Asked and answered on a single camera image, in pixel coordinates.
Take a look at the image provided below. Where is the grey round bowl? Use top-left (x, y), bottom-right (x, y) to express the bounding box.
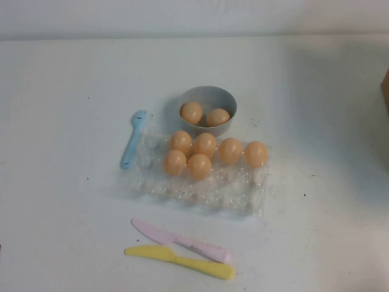
top-left (177, 86), bottom-right (238, 138)

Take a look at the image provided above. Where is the light blue plastic fork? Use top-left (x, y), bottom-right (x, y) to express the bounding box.
top-left (120, 108), bottom-right (149, 170)

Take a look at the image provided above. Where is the pink plastic knife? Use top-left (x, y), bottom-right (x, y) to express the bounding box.
top-left (131, 218), bottom-right (233, 264)

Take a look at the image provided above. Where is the yellow plastic knife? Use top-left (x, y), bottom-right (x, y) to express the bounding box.
top-left (124, 245), bottom-right (236, 281)

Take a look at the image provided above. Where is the brown egg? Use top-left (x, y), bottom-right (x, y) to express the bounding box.
top-left (219, 137), bottom-right (243, 165)
top-left (181, 102), bottom-right (203, 125)
top-left (193, 132), bottom-right (218, 159)
top-left (187, 153), bottom-right (212, 181)
top-left (244, 141), bottom-right (269, 168)
top-left (206, 108), bottom-right (231, 128)
top-left (164, 149), bottom-right (187, 176)
top-left (170, 130), bottom-right (193, 155)

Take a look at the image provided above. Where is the clear plastic egg tray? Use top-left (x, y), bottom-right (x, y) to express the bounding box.
top-left (120, 129), bottom-right (273, 218)

